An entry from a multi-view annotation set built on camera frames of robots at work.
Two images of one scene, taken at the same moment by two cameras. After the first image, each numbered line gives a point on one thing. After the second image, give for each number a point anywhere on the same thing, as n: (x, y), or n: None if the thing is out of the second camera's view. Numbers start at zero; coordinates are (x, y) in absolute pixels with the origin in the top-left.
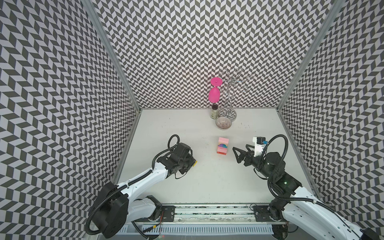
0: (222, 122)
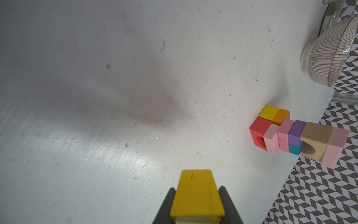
0: (324, 58)
